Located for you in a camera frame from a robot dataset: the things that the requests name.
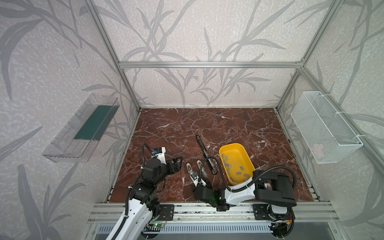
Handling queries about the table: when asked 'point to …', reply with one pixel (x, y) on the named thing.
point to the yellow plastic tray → (237, 166)
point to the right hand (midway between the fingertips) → (194, 180)
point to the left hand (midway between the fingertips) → (180, 155)
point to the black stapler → (210, 162)
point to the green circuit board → (153, 227)
